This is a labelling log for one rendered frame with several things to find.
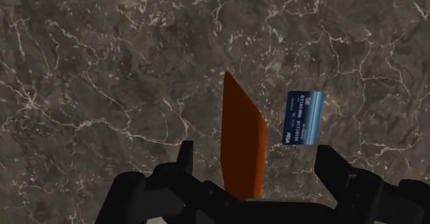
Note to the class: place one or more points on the blue bank card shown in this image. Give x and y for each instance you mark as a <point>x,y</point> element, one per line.
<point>302,117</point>

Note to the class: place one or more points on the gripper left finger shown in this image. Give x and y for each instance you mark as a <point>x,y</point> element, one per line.
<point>158,193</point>

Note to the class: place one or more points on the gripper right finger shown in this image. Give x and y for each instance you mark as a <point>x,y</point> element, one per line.
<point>356,186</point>

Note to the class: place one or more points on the orange flat slab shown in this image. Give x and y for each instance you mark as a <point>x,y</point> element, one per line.
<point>242,142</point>

